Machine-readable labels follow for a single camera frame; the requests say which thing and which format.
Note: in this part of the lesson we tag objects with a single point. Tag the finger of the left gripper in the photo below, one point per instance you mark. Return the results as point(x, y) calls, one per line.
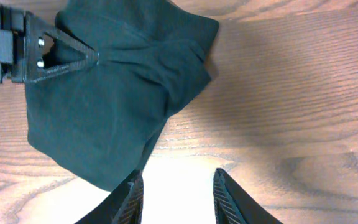
point(49, 52)

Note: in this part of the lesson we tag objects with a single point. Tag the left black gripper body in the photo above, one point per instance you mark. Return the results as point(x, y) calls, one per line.
point(12, 43)

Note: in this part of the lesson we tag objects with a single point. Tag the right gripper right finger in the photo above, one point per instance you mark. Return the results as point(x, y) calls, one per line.
point(233, 205)

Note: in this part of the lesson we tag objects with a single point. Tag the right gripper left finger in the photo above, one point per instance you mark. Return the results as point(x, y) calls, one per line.
point(123, 205)

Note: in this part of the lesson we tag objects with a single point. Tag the black t-shirt with logo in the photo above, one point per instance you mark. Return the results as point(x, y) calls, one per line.
point(102, 123)

